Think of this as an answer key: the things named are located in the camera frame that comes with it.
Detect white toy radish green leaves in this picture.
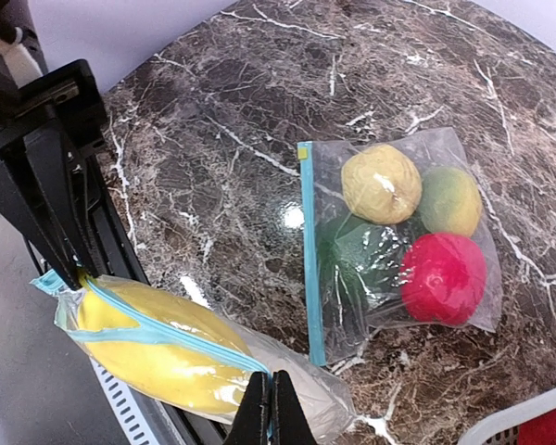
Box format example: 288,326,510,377
229,321,356,444

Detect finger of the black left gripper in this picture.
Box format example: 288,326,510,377
25,124,103,281
0,158,81,290

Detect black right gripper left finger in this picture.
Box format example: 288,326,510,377
224,372,270,445

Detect white plastic basket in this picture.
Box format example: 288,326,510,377
458,388,556,444

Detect white slotted cable duct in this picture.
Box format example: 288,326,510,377
90,359,159,445

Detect red toy fruit left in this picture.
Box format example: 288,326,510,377
517,409,556,445

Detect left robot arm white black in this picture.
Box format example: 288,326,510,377
0,1,107,289

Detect red toy apple large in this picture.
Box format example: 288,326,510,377
400,233,487,326

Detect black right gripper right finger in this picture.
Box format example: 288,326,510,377
271,370,315,445

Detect black front rail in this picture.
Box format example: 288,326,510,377
22,152,228,445

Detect dark green toy pepper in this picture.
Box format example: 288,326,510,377
316,214,410,314

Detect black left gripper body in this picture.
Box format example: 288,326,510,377
0,58,108,205

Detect large clear zip bag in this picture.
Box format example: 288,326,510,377
297,127,502,365

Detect small clear zip bag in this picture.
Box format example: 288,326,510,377
32,271,356,443

